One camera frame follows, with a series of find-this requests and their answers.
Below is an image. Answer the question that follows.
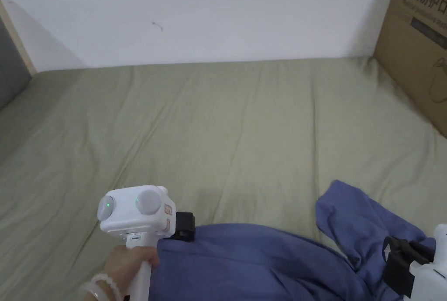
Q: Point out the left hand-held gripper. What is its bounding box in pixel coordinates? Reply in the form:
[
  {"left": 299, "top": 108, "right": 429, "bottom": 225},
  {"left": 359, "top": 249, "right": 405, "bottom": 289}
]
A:
[{"left": 99, "top": 185, "right": 195, "bottom": 301}]

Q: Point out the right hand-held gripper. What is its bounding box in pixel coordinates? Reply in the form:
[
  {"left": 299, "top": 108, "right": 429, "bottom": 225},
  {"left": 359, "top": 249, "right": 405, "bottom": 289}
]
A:
[{"left": 383, "top": 223, "right": 447, "bottom": 301}]

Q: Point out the dark blue shirt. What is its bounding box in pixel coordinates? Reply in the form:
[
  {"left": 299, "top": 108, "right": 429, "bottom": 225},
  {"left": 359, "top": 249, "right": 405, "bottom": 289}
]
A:
[{"left": 148, "top": 179, "right": 438, "bottom": 301}]

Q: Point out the person's left hand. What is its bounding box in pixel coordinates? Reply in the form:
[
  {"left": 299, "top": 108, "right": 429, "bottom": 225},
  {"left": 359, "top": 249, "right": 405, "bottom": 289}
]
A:
[{"left": 104, "top": 244, "right": 161, "bottom": 291}]

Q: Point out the bed with pale green sheet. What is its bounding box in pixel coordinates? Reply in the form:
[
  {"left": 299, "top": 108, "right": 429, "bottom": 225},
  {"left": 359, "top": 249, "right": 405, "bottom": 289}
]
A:
[{"left": 0, "top": 56, "right": 447, "bottom": 301}]

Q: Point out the brown cardboard carton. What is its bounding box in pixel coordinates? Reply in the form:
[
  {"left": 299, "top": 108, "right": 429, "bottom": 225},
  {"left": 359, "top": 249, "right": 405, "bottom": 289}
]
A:
[{"left": 373, "top": 0, "right": 447, "bottom": 140}]

